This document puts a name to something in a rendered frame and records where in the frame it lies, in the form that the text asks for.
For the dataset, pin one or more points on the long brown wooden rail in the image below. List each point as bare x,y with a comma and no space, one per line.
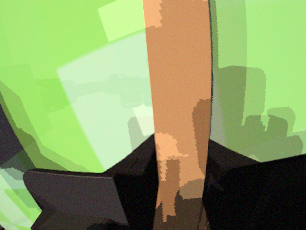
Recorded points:
178,40

